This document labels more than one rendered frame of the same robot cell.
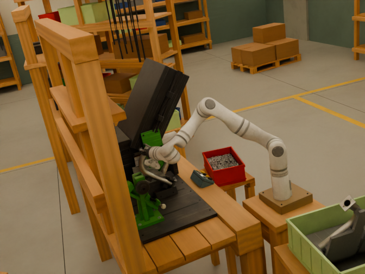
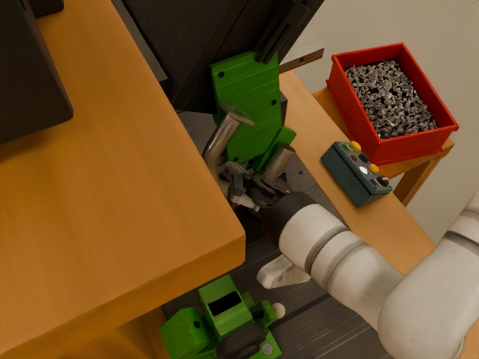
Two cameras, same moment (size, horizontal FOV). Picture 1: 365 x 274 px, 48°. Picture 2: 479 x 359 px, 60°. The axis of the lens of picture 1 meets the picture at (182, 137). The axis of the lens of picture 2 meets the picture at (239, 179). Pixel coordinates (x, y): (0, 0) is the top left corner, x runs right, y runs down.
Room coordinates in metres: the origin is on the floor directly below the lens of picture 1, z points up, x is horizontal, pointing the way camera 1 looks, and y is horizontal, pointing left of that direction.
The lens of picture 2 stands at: (1.75, 0.26, 1.72)
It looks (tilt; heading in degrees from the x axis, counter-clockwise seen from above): 59 degrees down; 352
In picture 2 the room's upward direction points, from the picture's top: straight up
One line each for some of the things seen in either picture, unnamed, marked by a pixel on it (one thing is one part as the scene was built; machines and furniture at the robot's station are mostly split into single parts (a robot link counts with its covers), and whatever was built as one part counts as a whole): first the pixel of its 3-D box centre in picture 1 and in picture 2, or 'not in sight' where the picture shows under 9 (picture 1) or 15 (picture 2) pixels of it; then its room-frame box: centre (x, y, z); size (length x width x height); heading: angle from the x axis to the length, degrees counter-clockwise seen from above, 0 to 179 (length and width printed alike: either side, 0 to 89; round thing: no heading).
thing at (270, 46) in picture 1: (264, 47); not in sight; (8.47, -1.97, 0.37); 1.20 x 0.80 x 0.74; 112
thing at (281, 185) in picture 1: (280, 182); not in sight; (1.93, -0.48, 0.98); 0.09 x 0.09 x 0.17; 23
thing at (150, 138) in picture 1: (152, 146); (241, 97); (2.25, 0.19, 1.17); 0.13 x 0.12 x 0.20; 20
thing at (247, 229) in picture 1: (188, 181); (300, 139); (2.40, 0.01, 0.82); 1.50 x 0.14 x 0.15; 20
